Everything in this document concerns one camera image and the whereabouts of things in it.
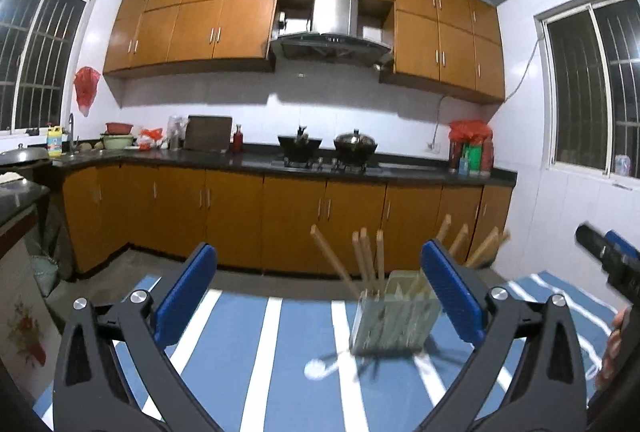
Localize orange base cabinets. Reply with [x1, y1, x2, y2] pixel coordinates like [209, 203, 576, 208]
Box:
[62, 162, 514, 279]

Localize floral printed panel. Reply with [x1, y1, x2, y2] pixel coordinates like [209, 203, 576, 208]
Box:
[0, 232, 69, 406]

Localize steel range hood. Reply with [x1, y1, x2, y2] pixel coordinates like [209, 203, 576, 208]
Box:
[269, 0, 394, 68]

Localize white spoon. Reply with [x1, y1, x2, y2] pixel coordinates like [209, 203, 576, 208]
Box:
[304, 347, 353, 383]

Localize grey green sack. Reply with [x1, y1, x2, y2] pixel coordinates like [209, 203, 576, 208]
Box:
[27, 202, 64, 296]

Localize white wall cable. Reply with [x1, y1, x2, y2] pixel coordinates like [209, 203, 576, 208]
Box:
[432, 37, 544, 145]

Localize red bag beside basin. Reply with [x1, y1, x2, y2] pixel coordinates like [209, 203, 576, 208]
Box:
[137, 127, 165, 148]

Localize green basin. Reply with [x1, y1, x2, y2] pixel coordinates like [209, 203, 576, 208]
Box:
[102, 133, 136, 151]

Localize gas stove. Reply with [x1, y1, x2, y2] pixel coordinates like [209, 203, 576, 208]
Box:
[272, 157, 384, 174]

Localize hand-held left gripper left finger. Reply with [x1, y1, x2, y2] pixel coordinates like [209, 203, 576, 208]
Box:
[52, 242, 221, 432]

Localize red hanging plastic bag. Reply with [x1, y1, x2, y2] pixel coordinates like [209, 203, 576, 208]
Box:
[74, 66, 101, 116]

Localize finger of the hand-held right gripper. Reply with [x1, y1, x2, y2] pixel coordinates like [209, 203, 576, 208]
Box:
[602, 229, 640, 264]
[575, 223, 640, 299]

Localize blue white striped tablecloth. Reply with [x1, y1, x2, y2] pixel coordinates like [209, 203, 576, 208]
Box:
[35, 269, 621, 432]

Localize yellow detergent bottle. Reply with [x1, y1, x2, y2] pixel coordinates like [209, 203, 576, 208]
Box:
[46, 125, 65, 158]

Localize black wok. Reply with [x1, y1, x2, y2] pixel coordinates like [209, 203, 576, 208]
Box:
[277, 125, 323, 163]

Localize person's right hand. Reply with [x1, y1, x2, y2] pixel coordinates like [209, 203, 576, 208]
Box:
[595, 307, 640, 388]

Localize dark cutting board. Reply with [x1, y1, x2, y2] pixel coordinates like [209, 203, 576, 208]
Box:
[184, 115, 234, 152]

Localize glass jars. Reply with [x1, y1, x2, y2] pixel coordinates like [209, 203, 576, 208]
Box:
[167, 115, 187, 151]

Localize black kitchen countertop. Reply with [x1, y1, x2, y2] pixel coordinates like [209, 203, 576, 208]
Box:
[0, 145, 518, 228]

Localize green perforated utensil holder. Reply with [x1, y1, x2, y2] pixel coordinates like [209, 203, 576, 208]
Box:
[350, 269, 444, 358]

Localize black pot with lid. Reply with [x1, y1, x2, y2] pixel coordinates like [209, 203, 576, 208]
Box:
[333, 128, 378, 166]

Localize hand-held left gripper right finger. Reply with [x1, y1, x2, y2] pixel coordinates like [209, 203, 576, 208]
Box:
[415, 239, 588, 432]

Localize sliding window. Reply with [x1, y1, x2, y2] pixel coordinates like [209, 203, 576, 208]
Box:
[532, 0, 640, 186]

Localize orange wall cabinets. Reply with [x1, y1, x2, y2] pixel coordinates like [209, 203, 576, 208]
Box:
[102, 0, 506, 104]

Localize grey pot lid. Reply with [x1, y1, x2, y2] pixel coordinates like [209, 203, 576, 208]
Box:
[0, 143, 51, 168]

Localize barred window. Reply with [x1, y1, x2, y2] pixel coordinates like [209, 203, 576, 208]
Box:
[0, 0, 99, 139]

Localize bunch of wooden chopsticks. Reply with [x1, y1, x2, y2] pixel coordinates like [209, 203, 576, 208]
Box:
[310, 213, 511, 308]

